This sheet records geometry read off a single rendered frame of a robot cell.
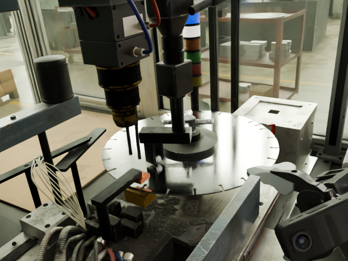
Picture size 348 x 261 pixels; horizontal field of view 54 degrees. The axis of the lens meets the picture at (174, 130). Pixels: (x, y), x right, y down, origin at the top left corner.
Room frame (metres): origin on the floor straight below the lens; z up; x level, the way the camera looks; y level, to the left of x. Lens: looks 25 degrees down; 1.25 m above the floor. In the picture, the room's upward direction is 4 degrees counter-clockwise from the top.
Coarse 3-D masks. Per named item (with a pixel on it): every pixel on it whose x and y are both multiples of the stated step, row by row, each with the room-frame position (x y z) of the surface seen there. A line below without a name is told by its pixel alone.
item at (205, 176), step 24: (144, 120) 0.71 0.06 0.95; (216, 120) 0.68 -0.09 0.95; (240, 120) 0.67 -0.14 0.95; (120, 144) 0.60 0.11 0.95; (240, 144) 0.56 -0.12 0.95; (264, 144) 0.55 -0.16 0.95; (120, 168) 0.51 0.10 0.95; (144, 168) 0.50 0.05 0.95; (168, 168) 0.49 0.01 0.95; (192, 168) 0.49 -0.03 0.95; (216, 168) 0.48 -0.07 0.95; (240, 168) 0.48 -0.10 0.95; (168, 192) 0.42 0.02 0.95; (192, 192) 0.42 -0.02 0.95; (216, 192) 0.42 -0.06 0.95
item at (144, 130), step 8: (176, 104) 0.49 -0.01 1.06; (176, 112) 0.49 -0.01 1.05; (176, 120) 0.49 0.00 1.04; (184, 120) 0.50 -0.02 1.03; (144, 128) 0.52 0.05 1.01; (152, 128) 0.52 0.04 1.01; (160, 128) 0.51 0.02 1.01; (168, 128) 0.51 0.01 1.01; (176, 128) 0.49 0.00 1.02; (184, 128) 0.50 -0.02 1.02; (144, 136) 0.50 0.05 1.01; (152, 136) 0.50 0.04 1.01; (160, 136) 0.50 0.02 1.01; (168, 136) 0.49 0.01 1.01; (176, 136) 0.49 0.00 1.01; (184, 136) 0.49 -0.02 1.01; (144, 144) 0.51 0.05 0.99; (152, 144) 0.50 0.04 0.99; (160, 144) 0.51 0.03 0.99; (152, 152) 0.50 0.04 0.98; (160, 152) 0.51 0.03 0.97; (152, 160) 0.50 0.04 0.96
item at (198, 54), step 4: (184, 52) 0.87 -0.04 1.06; (188, 52) 0.86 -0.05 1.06; (192, 52) 0.86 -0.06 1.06; (196, 52) 0.86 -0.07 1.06; (200, 52) 0.87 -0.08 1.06; (184, 56) 0.88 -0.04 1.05; (188, 56) 0.86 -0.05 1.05; (192, 56) 0.86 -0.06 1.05; (196, 56) 0.86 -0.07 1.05; (200, 56) 0.87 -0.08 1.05; (192, 60) 0.86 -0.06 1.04; (196, 60) 0.86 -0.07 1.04; (200, 60) 0.87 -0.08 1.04
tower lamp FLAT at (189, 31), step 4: (196, 24) 0.87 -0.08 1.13; (184, 28) 0.87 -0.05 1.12; (188, 28) 0.86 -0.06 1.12; (192, 28) 0.86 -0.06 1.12; (196, 28) 0.86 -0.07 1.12; (184, 32) 0.87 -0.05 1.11; (188, 32) 0.86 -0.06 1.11; (192, 32) 0.86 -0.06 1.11; (196, 32) 0.86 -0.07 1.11; (184, 36) 0.87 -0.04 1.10; (188, 36) 0.86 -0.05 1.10; (192, 36) 0.86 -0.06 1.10; (196, 36) 0.86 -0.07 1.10
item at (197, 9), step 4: (204, 0) 0.50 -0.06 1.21; (208, 0) 0.50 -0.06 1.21; (212, 0) 0.51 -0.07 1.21; (216, 0) 0.51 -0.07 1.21; (220, 0) 0.51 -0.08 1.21; (224, 0) 0.52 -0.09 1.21; (196, 4) 0.48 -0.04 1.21; (200, 4) 0.49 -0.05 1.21; (204, 4) 0.49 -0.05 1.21; (208, 4) 0.50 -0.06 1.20; (212, 4) 0.51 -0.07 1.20; (216, 4) 0.51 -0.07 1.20; (188, 8) 0.48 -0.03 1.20; (192, 8) 0.48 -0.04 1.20; (196, 8) 0.48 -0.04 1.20; (200, 8) 0.48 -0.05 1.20; (204, 8) 0.49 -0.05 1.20; (188, 12) 0.48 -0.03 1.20; (192, 12) 0.48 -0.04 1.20; (196, 12) 0.48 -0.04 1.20
